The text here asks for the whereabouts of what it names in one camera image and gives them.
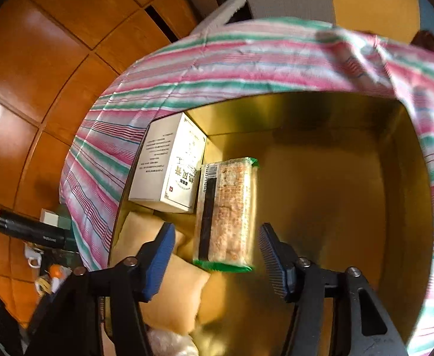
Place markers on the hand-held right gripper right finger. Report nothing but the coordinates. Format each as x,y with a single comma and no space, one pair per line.
272,259

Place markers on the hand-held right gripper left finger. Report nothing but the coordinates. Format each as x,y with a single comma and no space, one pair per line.
161,259

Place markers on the yellow sponge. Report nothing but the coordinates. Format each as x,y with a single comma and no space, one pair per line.
180,293
139,230

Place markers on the rice cracker packet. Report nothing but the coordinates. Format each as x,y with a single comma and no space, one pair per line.
228,211

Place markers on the white plastic-wrapped bundle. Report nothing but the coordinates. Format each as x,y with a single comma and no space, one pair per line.
169,345

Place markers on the gold tin box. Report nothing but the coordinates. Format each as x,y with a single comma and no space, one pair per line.
332,193

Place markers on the cream cardboard box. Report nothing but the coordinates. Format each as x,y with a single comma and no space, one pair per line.
165,163

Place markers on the white plastic clip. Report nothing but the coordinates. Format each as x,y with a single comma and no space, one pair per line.
33,259

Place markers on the orange capped bottle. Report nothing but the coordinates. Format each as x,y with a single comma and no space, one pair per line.
55,271

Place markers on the black cylindrical device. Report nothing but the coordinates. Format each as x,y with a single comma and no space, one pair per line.
28,228

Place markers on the small green box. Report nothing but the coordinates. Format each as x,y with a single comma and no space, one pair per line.
64,221

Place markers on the small white box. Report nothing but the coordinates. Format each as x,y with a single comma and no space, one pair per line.
48,217

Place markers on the striped bedsheet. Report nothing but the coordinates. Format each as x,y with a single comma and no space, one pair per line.
239,63

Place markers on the red-brown cloth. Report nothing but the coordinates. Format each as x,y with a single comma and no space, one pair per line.
432,42

